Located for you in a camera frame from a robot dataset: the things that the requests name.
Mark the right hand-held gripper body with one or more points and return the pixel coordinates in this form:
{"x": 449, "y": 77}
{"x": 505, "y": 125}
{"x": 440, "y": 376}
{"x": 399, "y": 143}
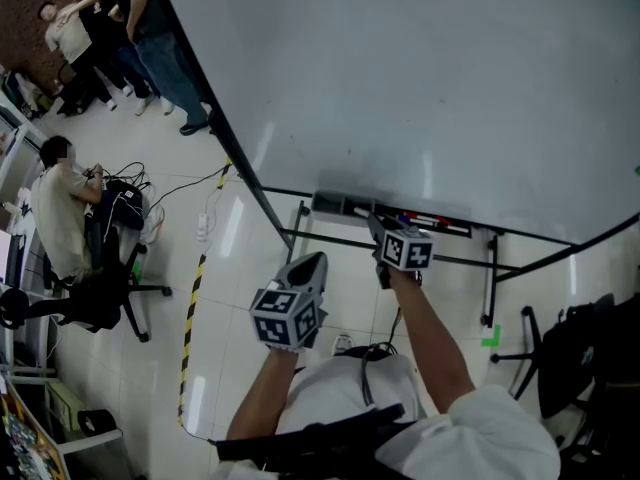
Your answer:
{"x": 406, "y": 250}

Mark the black office chair with bag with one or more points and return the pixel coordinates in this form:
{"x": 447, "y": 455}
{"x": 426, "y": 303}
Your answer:
{"x": 585, "y": 363}

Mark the dark jacket white stripes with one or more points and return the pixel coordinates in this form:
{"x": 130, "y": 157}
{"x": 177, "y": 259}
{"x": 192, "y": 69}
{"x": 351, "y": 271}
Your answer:
{"x": 120, "y": 203}

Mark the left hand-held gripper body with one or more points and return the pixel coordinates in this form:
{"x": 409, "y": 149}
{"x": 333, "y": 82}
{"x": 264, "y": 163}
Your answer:
{"x": 280, "y": 313}

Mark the yellow black hazard tape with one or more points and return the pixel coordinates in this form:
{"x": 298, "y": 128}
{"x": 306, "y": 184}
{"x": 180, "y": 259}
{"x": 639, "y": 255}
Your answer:
{"x": 192, "y": 298}

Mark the white power strip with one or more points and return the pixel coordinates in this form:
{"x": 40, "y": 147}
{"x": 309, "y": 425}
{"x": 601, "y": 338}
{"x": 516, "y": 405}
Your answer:
{"x": 202, "y": 227}

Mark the person's right forearm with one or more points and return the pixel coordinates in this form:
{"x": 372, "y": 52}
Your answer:
{"x": 430, "y": 338}

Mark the white shelf cart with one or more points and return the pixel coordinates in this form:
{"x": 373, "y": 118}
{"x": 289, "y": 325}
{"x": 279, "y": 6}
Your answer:
{"x": 65, "y": 418}

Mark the blue marker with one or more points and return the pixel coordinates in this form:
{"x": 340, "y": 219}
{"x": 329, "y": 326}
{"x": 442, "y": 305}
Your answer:
{"x": 404, "y": 216}

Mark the person's white shirt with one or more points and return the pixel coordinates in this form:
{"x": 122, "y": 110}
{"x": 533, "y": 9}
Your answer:
{"x": 450, "y": 433}

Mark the person's left forearm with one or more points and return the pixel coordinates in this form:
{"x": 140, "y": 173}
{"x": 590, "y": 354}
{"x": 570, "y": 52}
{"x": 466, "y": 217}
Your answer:
{"x": 262, "y": 398}

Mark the computer monitor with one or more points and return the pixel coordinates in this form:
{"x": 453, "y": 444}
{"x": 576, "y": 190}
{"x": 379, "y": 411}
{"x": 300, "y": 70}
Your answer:
{"x": 7, "y": 260}

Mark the black marker tray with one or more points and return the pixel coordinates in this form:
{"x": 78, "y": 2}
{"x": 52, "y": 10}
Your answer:
{"x": 345, "y": 204}

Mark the red black marker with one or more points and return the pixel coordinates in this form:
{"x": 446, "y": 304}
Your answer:
{"x": 444, "y": 221}

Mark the person's white shoe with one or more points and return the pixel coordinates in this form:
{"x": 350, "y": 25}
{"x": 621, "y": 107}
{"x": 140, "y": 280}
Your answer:
{"x": 342, "y": 344}

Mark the white marker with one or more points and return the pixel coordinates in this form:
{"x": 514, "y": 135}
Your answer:
{"x": 361, "y": 212}

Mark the large whiteboard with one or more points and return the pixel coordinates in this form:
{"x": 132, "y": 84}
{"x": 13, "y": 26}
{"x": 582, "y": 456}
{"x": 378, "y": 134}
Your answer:
{"x": 400, "y": 83}

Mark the white desk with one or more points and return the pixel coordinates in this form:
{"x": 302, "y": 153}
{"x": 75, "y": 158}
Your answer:
{"x": 15, "y": 148}

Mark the black whiteboard stand frame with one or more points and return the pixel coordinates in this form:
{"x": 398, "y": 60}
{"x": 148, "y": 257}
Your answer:
{"x": 492, "y": 278}

